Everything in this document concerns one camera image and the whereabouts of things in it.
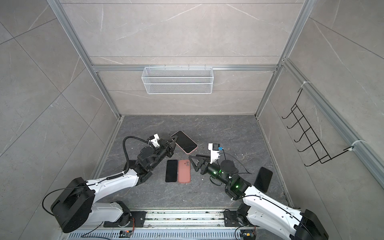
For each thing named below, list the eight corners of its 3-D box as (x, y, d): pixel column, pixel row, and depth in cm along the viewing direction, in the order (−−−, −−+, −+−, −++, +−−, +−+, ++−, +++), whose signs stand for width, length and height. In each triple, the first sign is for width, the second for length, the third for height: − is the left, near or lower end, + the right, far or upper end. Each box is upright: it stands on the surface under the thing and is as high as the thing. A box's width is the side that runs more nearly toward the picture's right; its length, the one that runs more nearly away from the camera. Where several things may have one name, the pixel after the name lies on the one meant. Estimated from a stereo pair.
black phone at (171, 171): (165, 181, 88) (164, 180, 86) (167, 161, 96) (167, 159, 94) (176, 181, 88) (176, 180, 86) (178, 161, 96) (177, 159, 94)
